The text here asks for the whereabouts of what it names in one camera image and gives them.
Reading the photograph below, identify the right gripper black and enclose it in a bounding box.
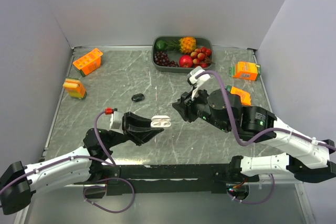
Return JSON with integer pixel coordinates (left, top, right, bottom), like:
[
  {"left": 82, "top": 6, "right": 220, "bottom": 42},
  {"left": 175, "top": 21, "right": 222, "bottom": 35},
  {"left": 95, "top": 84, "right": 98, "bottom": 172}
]
[{"left": 172, "top": 83, "right": 232, "bottom": 132}]

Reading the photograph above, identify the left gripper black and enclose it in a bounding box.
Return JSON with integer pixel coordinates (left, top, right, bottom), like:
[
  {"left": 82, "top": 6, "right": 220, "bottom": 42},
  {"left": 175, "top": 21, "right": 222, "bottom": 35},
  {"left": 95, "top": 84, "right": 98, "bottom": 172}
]
[{"left": 105, "top": 111, "right": 164, "bottom": 148}]

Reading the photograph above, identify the black charging case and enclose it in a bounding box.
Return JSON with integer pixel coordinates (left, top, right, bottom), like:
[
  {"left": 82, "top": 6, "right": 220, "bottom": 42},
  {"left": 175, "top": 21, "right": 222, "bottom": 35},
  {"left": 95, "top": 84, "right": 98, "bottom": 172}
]
[{"left": 131, "top": 93, "right": 145, "bottom": 102}]

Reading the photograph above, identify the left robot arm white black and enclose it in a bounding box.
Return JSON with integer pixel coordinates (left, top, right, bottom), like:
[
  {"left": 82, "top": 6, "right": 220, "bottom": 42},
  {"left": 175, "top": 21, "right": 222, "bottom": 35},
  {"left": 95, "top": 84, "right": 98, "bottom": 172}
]
[{"left": 1, "top": 108, "right": 171, "bottom": 215}]

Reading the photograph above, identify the red apple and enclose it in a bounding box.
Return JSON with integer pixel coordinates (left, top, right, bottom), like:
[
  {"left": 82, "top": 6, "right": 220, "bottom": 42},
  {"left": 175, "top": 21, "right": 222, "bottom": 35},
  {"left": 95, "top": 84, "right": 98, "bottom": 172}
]
[{"left": 178, "top": 55, "right": 194, "bottom": 68}]

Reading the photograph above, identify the dark grape bunch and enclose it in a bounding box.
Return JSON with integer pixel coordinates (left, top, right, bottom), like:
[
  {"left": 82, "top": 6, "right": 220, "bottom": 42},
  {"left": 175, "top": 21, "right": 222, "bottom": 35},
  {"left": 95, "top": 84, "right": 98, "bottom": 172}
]
[{"left": 153, "top": 51, "right": 179, "bottom": 67}]

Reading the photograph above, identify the red lychee bunch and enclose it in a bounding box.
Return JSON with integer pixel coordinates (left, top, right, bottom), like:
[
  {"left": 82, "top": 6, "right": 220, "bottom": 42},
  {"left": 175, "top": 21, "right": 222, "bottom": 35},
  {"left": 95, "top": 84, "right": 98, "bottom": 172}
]
[{"left": 190, "top": 47, "right": 214, "bottom": 68}]

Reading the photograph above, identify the orange pineapple toy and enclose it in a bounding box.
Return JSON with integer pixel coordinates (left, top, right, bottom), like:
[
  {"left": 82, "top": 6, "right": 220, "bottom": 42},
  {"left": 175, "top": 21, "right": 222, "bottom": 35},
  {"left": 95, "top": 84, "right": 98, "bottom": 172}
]
[{"left": 165, "top": 37, "right": 196, "bottom": 54}]

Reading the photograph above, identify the green lime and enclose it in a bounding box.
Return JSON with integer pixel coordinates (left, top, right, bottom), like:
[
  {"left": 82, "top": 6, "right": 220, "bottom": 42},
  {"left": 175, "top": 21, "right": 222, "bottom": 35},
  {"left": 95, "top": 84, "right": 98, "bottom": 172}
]
[{"left": 155, "top": 40, "right": 166, "bottom": 51}]

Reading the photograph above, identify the orange flat box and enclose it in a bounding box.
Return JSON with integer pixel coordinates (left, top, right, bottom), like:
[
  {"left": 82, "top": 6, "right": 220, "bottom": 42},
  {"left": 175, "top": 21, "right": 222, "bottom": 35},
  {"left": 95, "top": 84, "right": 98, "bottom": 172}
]
[{"left": 226, "top": 85, "right": 251, "bottom": 106}]

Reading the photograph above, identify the orange yellow carton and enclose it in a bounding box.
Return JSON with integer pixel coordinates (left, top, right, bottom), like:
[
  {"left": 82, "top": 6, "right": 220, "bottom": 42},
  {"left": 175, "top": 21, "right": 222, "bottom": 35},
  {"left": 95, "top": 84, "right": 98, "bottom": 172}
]
[{"left": 62, "top": 78, "right": 87, "bottom": 100}]

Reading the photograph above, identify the orange green box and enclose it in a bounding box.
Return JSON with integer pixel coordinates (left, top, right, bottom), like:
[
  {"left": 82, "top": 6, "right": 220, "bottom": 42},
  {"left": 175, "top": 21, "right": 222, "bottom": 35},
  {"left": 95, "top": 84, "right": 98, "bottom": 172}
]
[{"left": 229, "top": 61, "right": 261, "bottom": 81}]

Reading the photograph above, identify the orange juice carton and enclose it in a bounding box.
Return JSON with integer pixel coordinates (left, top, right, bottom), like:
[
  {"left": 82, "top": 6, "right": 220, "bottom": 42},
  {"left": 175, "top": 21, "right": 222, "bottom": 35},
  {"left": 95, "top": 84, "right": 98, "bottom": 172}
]
[{"left": 72, "top": 48, "right": 103, "bottom": 77}]

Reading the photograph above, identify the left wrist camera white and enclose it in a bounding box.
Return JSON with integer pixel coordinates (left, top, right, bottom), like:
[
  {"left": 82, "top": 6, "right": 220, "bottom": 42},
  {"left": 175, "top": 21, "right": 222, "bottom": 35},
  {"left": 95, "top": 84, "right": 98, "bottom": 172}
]
[{"left": 104, "top": 108, "right": 123, "bottom": 132}]

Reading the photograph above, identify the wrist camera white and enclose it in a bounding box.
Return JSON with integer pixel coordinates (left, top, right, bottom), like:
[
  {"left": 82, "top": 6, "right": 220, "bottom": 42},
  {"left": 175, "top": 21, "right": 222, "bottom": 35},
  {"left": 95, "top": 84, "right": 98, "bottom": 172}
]
[
  {"left": 187, "top": 66, "right": 211, "bottom": 101},
  {"left": 104, "top": 108, "right": 123, "bottom": 132}
]

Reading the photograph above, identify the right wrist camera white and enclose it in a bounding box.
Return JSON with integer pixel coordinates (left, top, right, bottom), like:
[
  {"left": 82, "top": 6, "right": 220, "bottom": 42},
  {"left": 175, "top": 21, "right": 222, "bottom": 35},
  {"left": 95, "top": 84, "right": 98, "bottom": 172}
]
[{"left": 187, "top": 66, "right": 211, "bottom": 101}]

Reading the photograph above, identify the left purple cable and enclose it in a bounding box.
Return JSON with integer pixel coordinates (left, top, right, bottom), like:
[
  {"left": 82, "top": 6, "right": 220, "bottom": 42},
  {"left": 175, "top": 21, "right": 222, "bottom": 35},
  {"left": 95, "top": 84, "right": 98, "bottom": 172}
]
[{"left": 0, "top": 111, "right": 136, "bottom": 213}]

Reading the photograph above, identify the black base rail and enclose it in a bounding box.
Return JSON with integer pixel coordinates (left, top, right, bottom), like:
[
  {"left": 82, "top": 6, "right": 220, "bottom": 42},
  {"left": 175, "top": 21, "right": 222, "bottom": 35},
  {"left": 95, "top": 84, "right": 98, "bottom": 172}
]
[{"left": 72, "top": 163, "right": 263, "bottom": 197}]

